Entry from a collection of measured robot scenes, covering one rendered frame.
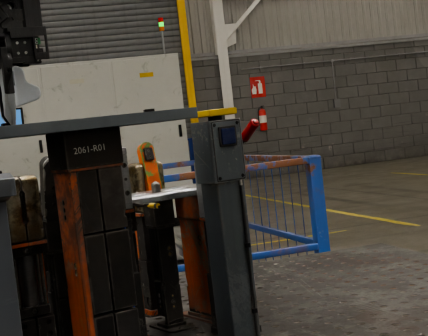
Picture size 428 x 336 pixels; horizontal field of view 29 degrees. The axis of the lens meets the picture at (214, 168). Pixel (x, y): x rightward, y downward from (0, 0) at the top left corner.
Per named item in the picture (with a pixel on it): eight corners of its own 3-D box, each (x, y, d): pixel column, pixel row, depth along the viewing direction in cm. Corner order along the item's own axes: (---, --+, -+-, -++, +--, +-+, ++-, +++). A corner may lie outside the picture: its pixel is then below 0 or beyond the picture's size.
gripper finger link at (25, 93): (47, 121, 131) (39, 63, 131) (9, 125, 129) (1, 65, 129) (42, 123, 134) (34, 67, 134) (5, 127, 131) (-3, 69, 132)
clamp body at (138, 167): (160, 303, 212) (143, 161, 210) (189, 311, 200) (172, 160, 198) (122, 312, 207) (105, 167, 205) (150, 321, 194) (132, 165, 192)
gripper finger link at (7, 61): (17, 91, 128) (9, 35, 128) (7, 92, 127) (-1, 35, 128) (11, 96, 132) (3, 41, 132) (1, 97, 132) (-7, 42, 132)
